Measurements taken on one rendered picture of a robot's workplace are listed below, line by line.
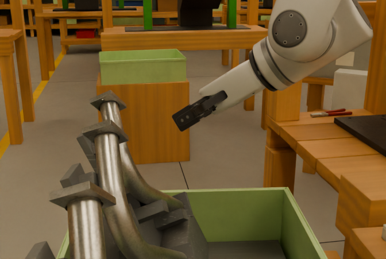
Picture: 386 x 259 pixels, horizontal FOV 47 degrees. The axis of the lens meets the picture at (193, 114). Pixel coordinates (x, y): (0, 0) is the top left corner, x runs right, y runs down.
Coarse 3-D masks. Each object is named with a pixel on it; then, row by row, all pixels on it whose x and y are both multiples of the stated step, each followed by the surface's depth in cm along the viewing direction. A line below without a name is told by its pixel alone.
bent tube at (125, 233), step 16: (96, 128) 54; (112, 128) 55; (96, 144) 55; (112, 144) 55; (96, 160) 55; (112, 160) 54; (112, 176) 53; (112, 192) 52; (112, 208) 51; (128, 208) 52; (112, 224) 52; (128, 224) 52; (128, 240) 52; (144, 240) 55; (128, 256) 53; (144, 256) 54; (160, 256) 58; (176, 256) 65
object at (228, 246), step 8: (264, 240) 92; (272, 240) 92; (216, 248) 90; (224, 248) 90; (232, 248) 90; (240, 248) 90; (248, 248) 90; (256, 248) 90; (264, 248) 90; (272, 248) 90; (280, 248) 90; (216, 256) 87; (224, 256) 87; (232, 256) 87; (240, 256) 87; (248, 256) 87; (256, 256) 87; (264, 256) 87; (272, 256) 87; (280, 256) 87
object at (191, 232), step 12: (84, 144) 68; (96, 168) 69; (144, 228) 76; (168, 228) 85; (180, 228) 83; (192, 228) 84; (156, 240) 80; (168, 240) 81; (180, 240) 79; (192, 240) 81; (204, 240) 89; (204, 252) 86
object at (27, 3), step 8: (0, 0) 965; (24, 0) 971; (32, 0) 1009; (56, 0) 980; (0, 8) 960; (8, 8) 962; (24, 8) 968; (32, 8) 970; (0, 16) 976; (8, 16) 998; (32, 16) 1020; (0, 24) 980; (8, 24) 992; (32, 24) 984; (56, 24) 993; (72, 24) 999; (80, 24) 1001; (88, 24) 1004; (96, 24) 1007; (32, 32) 989
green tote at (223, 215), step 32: (192, 192) 89; (224, 192) 89; (256, 192) 90; (288, 192) 89; (224, 224) 92; (256, 224) 92; (288, 224) 87; (64, 256) 69; (288, 256) 87; (320, 256) 69
